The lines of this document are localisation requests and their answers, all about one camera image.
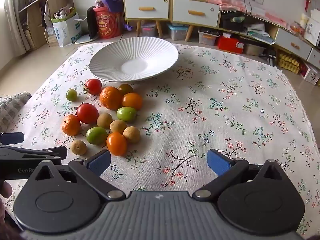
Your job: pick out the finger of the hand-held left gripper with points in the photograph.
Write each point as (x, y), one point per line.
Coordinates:
(13, 138)
(30, 155)

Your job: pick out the long wooden bench white drawers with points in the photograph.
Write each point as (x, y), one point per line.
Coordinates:
(293, 45)

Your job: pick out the person's left hand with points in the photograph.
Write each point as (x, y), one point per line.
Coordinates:
(5, 189)

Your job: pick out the plush toys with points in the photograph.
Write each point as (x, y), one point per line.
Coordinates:
(63, 12)

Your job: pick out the pink cloth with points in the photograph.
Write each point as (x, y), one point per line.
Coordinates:
(235, 3)

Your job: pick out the white paper bag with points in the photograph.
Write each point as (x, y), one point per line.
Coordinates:
(66, 31)

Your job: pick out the black handheld tool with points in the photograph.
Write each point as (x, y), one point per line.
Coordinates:
(268, 57)

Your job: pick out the red box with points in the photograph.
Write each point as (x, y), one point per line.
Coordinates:
(230, 45)

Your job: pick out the clear storage box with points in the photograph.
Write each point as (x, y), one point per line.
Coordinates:
(148, 29)

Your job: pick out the black flat panel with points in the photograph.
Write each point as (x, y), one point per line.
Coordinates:
(91, 25)

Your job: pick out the green-orange tomato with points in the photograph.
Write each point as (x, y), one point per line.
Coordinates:
(125, 88)

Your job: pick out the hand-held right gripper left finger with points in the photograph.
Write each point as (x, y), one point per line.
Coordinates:
(98, 162)

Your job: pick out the small green tomato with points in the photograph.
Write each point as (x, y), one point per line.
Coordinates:
(71, 95)

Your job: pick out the green jujube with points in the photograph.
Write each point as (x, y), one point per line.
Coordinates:
(96, 135)
(126, 114)

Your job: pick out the grey quilted cushion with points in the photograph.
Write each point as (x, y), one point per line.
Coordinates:
(12, 110)

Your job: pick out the brown longan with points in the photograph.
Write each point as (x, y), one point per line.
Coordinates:
(78, 147)
(104, 120)
(118, 126)
(131, 134)

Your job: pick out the tall wooden cabinet white drawer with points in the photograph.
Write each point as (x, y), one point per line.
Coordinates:
(146, 8)

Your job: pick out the orange glass jar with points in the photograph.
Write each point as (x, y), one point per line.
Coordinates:
(296, 27)

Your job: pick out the yellow egg trays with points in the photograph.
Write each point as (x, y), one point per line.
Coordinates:
(290, 63)

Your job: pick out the white ribbed plate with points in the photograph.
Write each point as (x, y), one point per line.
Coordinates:
(150, 55)

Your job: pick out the white drawing board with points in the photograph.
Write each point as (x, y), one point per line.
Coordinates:
(312, 28)

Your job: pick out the blue lidded storage box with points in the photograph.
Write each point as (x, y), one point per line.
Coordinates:
(177, 32)

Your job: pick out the large orange mandarin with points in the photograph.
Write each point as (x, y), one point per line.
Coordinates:
(110, 98)

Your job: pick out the beige curtain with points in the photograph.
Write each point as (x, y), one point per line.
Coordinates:
(15, 17)

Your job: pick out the wooden bookshelf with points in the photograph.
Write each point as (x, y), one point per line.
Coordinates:
(57, 2)

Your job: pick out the red snack bucket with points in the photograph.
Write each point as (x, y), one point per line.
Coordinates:
(108, 26)

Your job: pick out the orange tomato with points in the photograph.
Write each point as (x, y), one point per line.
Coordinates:
(132, 101)
(116, 143)

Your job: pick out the low wooden cabinet white drawer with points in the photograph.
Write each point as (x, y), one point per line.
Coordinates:
(196, 12)

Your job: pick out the white patterned box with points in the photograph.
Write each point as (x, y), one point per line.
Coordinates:
(311, 76)

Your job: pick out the red tomato with green stem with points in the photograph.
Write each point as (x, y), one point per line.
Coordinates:
(94, 86)

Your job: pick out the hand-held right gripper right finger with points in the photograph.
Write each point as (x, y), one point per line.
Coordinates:
(220, 162)

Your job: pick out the floral tablecloth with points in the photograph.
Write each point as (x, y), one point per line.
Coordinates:
(200, 105)

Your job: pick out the small orange mandarin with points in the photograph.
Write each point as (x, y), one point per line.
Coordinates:
(71, 124)

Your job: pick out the black lidded storage box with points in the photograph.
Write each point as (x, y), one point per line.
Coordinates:
(207, 37)

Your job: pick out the pale round board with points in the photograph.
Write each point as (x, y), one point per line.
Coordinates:
(83, 40)

